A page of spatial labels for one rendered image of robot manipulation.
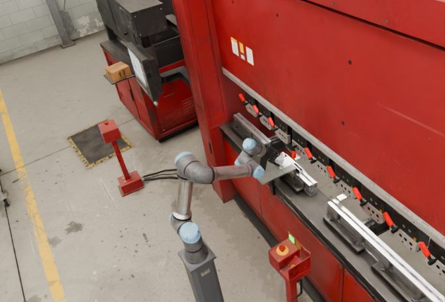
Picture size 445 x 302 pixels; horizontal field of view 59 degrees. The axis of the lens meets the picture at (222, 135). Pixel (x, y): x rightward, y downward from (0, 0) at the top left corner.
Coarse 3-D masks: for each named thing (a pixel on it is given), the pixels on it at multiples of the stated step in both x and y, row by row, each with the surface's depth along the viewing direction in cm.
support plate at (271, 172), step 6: (282, 156) 273; (270, 168) 265; (276, 168) 264; (288, 168) 262; (294, 168) 262; (264, 174) 261; (270, 174) 260; (276, 174) 259; (282, 174) 259; (258, 180) 258; (264, 180) 256; (270, 180) 256
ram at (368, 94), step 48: (240, 0) 239; (288, 0) 193; (288, 48) 210; (336, 48) 174; (384, 48) 148; (432, 48) 129; (288, 96) 230; (336, 96) 187; (384, 96) 158; (432, 96) 136; (336, 144) 202; (384, 144) 168; (432, 144) 144; (432, 192) 153
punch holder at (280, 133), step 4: (276, 116) 254; (276, 120) 256; (280, 120) 251; (276, 124) 258; (280, 124) 253; (284, 124) 248; (280, 128) 255; (284, 128) 250; (288, 128) 247; (276, 132) 262; (280, 132) 257; (284, 132) 253; (288, 132) 248; (280, 136) 259; (284, 136) 254; (288, 136) 250; (284, 140) 256; (288, 140) 252
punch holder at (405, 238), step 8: (392, 216) 182; (400, 216) 176; (400, 224) 179; (408, 224) 174; (400, 232) 180; (408, 232) 176; (416, 232) 171; (400, 240) 183; (408, 240) 177; (416, 240) 173; (424, 240) 176; (408, 248) 180; (416, 248) 175
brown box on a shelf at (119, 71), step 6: (114, 66) 416; (120, 66) 414; (126, 66) 412; (108, 72) 414; (114, 72) 405; (120, 72) 409; (126, 72) 414; (108, 78) 421; (114, 78) 408; (120, 78) 412; (126, 78) 414
